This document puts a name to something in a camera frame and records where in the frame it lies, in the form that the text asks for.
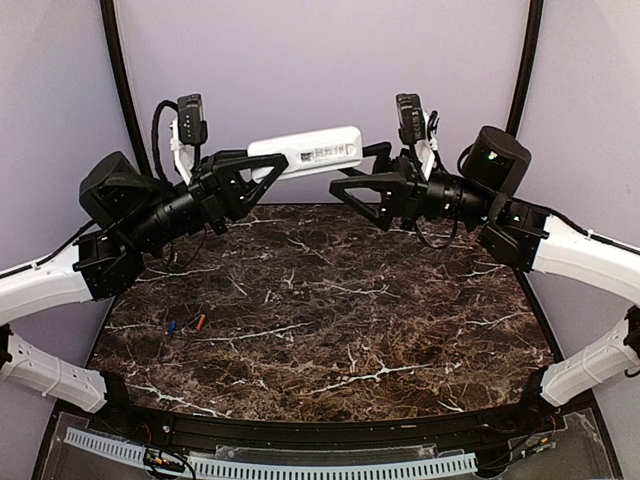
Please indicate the black left corner post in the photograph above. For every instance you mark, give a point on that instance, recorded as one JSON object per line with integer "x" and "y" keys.
{"x": 123, "y": 88}

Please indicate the white slotted cable duct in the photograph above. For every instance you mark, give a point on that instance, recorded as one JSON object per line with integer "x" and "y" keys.
{"x": 246, "y": 463}

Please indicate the black right corner post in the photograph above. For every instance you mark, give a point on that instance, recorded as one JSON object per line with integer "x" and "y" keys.
{"x": 526, "y": 64}

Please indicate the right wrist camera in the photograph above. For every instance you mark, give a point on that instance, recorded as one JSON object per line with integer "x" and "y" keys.
{"x": 412, "y": 125}

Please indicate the black corner post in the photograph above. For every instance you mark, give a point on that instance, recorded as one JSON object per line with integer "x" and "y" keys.
{"x": 526, "y": 64}
{"x": 123, "y": 88}

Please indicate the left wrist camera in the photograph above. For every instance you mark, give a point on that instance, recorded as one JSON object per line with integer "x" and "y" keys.
{"x": 192, "y": 125}

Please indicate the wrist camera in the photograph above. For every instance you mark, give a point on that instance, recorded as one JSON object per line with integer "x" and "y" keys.
{"x": 412, "y": 125}
{"x": 192, "y": 125}

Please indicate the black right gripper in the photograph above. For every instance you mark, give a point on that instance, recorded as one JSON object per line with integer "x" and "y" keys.
{"x": 391, "y": 184}

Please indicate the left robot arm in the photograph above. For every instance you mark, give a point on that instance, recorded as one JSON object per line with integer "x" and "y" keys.
{"x": 132, "y": 215}

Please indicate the white remote control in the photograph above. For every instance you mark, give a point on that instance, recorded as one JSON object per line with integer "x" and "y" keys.
{"x": 314, "y": 152}

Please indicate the black front table rail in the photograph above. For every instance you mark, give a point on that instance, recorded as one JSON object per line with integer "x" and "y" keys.
{"x": 204, "y": 433}

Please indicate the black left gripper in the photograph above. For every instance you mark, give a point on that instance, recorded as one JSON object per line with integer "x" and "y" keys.
{"x": 221, "y": 190}

